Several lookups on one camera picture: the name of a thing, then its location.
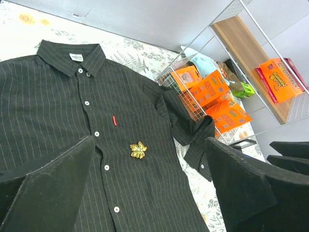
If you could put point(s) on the green black box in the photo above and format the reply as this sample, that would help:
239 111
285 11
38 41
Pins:
245 91

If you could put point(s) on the orange box right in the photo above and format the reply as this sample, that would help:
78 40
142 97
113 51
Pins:
209 89

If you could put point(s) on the black brooch display box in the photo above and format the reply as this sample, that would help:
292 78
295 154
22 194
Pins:
242 144

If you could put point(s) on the white wire shelf rack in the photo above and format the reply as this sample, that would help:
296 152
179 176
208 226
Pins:
285 113

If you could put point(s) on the orange box left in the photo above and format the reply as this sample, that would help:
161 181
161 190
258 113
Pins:
186 77

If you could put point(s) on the orange pink snack box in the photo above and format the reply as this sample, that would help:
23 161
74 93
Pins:
278 80

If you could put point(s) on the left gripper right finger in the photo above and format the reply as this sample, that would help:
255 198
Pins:
255 196

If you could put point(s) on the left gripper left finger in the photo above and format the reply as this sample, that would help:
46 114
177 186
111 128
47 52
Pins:
44 195

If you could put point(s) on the gold brooch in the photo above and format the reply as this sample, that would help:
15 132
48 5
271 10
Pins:
138 150

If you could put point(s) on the floral tablecloth mat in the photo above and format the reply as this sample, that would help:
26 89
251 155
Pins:
21 33

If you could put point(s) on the black pinstriped shirt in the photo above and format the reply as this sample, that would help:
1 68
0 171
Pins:
66 92

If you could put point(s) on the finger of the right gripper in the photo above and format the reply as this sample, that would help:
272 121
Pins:
296 165
292 149

